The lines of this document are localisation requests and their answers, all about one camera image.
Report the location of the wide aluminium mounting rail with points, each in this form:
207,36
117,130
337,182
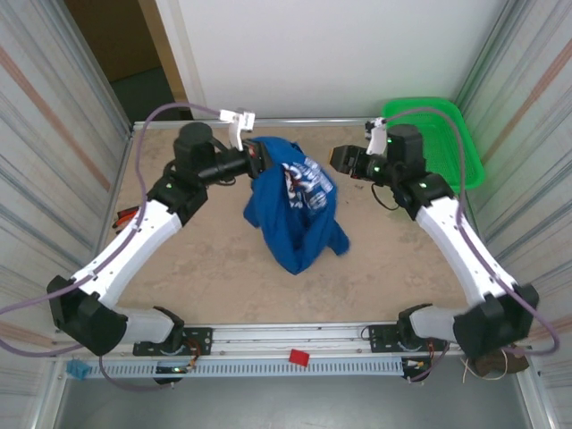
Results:
268,333

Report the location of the brown cardboard box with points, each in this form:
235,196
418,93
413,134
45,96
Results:
116,40

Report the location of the blue printed t-shirt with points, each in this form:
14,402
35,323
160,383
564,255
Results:
295,241

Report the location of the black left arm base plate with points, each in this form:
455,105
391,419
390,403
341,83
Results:
201,342

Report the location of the small red block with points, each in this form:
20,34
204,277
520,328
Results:
299,357

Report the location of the thin aluminium table edge rail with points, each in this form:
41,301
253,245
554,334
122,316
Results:
313,121

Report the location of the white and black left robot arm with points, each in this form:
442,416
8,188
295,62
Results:
134,246

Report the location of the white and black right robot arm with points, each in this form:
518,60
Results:
440,223

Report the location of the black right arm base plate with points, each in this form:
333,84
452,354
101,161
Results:
380,342

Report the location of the green plastic basket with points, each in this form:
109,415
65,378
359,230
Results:
440,147

